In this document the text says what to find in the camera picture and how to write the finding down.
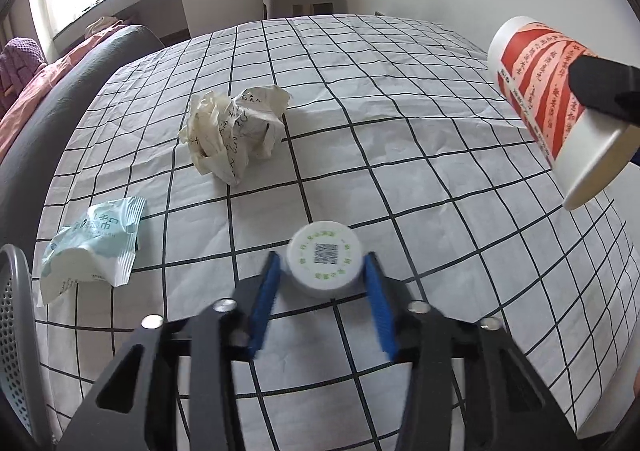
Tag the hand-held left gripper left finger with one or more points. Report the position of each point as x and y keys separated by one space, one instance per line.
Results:
x=262 y=301

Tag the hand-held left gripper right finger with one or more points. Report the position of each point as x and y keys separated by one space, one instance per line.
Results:
x=377 y=301

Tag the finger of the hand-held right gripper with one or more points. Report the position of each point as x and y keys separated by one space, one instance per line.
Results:
x=605 y=81

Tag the red white paper cup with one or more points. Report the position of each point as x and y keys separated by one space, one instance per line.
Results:
x=540 y=81

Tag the white round bottle cap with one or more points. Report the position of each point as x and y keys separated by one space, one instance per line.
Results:
x=325 y=256

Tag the light blue wet wipe packet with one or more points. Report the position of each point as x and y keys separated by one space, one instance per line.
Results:
x=95 y=246

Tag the grey perforated plastic basket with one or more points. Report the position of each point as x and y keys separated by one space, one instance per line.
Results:
x=15 y=331

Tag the white checkered tablecloth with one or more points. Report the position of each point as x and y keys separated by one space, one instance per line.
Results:
x=400 y=131

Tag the crumpled written paper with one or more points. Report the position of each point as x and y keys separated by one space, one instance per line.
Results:
x=225 y=131

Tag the bed with grey sheet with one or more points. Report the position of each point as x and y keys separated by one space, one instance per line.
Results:
x=75 y=76

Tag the pink blanket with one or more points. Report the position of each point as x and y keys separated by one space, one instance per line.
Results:
x=30 y=96

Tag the white crumpled cloth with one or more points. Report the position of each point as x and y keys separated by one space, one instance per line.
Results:
x=102 y=25

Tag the purple knitted cloth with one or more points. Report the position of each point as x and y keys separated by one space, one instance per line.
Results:
x=20 y=56

